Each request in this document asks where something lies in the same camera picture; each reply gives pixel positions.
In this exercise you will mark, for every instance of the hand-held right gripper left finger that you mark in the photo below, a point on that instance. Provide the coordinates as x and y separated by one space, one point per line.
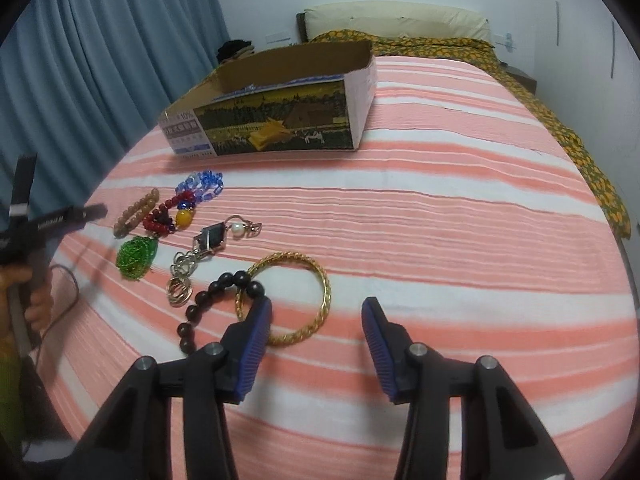
255 342

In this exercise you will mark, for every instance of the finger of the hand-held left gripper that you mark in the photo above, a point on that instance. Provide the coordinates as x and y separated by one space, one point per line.
70 216

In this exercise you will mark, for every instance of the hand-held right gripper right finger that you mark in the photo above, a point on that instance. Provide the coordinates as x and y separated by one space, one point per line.
376 342

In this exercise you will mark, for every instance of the gold twisted bangle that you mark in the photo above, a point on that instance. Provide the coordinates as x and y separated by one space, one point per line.
324 285

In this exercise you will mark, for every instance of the green beaded ornament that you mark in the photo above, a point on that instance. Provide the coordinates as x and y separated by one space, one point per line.
136 259

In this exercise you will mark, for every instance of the printed cardboard box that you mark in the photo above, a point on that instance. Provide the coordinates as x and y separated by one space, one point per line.
280 120

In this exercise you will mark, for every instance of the person's left hand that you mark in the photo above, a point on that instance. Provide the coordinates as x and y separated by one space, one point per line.
39 316

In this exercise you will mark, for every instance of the pink white striped blanket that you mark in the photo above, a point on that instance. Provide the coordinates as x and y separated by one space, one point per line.
425 240

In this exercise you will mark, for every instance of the blue-grey curtain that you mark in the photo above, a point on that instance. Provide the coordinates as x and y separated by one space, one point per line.
100 60

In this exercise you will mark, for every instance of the pile of clothes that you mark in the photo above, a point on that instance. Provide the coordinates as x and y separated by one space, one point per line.
235 52

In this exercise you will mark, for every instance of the yellow floral blanket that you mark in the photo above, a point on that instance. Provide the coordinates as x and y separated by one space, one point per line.
550 120

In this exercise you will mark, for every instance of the dark wooden headboard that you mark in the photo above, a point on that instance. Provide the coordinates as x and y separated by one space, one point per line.
301 27

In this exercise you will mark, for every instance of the dark wooden nightstand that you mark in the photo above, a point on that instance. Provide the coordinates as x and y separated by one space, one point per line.
522 79

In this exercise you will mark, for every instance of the cream pillow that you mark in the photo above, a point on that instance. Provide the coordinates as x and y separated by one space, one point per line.
400 20

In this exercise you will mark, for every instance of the white wall switch plate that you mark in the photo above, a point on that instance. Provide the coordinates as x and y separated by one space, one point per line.
277 37

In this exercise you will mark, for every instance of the white wall outlet with plug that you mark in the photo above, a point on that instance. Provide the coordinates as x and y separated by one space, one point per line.
506 41

